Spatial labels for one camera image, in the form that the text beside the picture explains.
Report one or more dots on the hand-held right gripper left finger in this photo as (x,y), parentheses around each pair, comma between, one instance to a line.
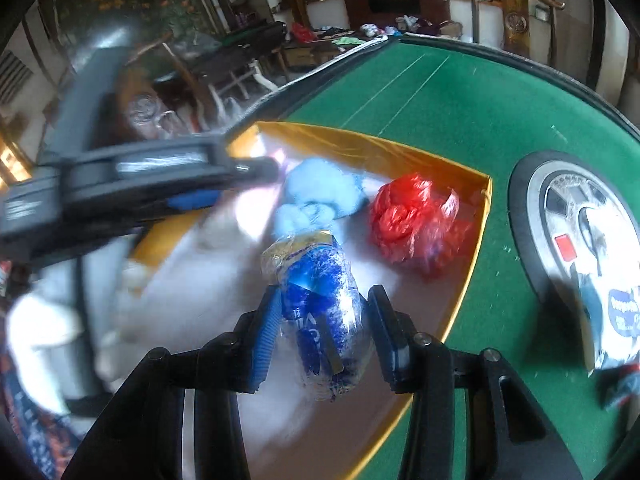
(267,340)

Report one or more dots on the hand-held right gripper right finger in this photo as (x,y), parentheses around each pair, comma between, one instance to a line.
(395,360)

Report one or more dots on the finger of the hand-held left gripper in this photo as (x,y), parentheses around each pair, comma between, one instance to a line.
(192,200)
(165,165)

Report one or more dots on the white fluffy cloth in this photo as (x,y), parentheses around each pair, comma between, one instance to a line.
(210,270)

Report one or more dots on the blue crinkled plastic wrapper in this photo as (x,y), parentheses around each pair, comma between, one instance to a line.
(320,285)

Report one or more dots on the gold cardboard box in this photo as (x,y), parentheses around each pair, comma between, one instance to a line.
(350,142)

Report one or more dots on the person's left forearm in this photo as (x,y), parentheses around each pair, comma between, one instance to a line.
(30,435)

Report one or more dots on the person's left hand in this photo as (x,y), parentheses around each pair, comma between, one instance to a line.
(42,335)

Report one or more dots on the large framed floral painting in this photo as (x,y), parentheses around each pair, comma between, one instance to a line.
(140,0)

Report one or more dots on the light blue fluffy cloth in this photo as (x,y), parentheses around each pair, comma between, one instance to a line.
(325,185)

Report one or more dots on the dark side table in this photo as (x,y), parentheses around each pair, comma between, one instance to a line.
(240,50)

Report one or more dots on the red plastic bag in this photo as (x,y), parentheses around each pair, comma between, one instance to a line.
(410,220)

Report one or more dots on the white tissue packet blue label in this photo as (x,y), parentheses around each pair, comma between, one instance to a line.
(615,310)

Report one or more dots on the round grey table panel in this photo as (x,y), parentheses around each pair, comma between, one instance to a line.
(560,200)

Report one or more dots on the dark wooden television cabinet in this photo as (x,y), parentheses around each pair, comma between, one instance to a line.
(395,5)

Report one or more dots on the wooden chair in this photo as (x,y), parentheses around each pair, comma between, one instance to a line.
(515,10)

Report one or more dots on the wall air vent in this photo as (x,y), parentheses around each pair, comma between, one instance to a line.
(14,77)

